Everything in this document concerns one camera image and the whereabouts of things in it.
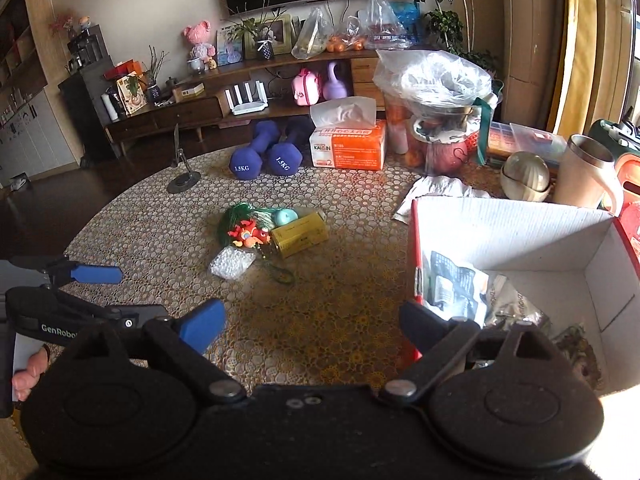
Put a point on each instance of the green pen holder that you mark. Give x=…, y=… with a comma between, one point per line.
x=615, y=135

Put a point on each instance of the red cardboard box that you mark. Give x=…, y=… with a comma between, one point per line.
x=510, y=230

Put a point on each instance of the person's left hand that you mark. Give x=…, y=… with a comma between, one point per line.
x=30, y=377

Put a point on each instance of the black phone stand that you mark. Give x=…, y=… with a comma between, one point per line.
x=182, y=181

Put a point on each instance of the beige standing air conditioner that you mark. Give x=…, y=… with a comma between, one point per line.
x=525, y=35

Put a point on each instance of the potted plant in dark vase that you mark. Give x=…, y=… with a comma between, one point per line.
x=265, y=49

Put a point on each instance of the beige mug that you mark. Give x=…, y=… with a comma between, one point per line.
x=585, y=175

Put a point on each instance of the metal pot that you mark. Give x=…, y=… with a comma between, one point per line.
x=440, y=116

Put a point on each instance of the purple kettlebell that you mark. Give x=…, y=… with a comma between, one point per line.
x=334, y=85

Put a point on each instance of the clear plastic storage box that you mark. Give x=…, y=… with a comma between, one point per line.
x=530, y=142

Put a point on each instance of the clear bag of green fruit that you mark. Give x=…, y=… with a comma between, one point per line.
x=312, y=35

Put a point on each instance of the colourful toy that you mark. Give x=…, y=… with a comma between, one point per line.
x=245, y=212

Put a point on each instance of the white wall cupboard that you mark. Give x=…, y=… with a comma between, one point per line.
x=30, y=135

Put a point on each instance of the blue picture frame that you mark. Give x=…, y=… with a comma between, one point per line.
x=229, y=45

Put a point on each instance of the wooden TV cabinet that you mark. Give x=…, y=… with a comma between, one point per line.
x=185, y=110

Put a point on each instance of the black coffee machine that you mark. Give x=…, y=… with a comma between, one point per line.
x=87, y=47

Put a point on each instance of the dark snack packet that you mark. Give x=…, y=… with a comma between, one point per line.
x=575, y=355

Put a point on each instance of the dark side cabinet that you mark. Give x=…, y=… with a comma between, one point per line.
x=90, y=110

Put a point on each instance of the picture book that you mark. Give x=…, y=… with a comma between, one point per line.
x=131, y=94

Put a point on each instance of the orange white case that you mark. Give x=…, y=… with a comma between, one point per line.
x=629, y=180

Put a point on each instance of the pink small suitcase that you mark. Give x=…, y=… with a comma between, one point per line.
x=306, y=87

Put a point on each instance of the plastic bag with red box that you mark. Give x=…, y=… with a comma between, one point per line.
x=385, y=22

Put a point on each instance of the cream round container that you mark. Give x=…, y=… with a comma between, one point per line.
x=525, y=175

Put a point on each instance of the blue dumbbell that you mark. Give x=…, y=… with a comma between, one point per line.
x=287, y=155
x=252, y=152

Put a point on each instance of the pink rabbit doll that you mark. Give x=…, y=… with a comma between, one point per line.
x=200, y=42

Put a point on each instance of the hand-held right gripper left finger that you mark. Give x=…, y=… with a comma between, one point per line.
x=202, y=327

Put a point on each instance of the green ribbon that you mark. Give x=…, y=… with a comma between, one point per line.
x=482, y=130

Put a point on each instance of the red fish ornament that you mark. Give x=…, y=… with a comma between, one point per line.
x=247, y=234

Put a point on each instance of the white crumpled wrapper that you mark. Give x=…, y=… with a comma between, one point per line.
x=435, y=187

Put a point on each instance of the translucent plastic bottle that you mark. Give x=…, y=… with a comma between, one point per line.
x=398, y=130

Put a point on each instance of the small teapot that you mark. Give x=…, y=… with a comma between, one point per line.
x=171, y=82

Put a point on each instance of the yellow curtain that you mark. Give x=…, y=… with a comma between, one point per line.
x=575, y=45

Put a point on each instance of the orange gift box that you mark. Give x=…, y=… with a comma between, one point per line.
x=122, y=69

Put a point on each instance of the white cylinder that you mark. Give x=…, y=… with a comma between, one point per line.
x=111, y=107

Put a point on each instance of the orange tissue box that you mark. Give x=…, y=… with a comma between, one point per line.
x=350, y=147

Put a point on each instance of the teal round case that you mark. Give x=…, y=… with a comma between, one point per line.
x=286, y=217

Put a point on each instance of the white router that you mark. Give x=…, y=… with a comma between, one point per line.
x=245, y=100

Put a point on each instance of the wooden photo frame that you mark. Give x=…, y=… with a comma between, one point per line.
x=282, y=32

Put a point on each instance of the pink flower bunch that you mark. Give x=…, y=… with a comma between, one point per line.
x=67, y=22

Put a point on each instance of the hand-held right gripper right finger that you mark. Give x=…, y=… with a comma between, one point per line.
x=422, y=327

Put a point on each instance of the large clear plastic bag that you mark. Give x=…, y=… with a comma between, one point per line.
x=435, y=77

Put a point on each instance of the silver foil bag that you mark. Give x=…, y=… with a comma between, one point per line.
x=517, y=305

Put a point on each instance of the clear bead bag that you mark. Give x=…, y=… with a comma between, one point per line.
x=232, y=262

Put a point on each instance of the bag of oranges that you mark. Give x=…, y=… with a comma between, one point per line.
x=345, y=42

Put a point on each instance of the yellow white small box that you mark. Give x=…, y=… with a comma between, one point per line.
x=189, y=92

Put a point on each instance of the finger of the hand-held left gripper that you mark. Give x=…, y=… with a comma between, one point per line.
x=107, y=317
x=95, y=275

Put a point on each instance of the vase of dried twigs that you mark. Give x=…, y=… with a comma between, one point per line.
x=152, y=90

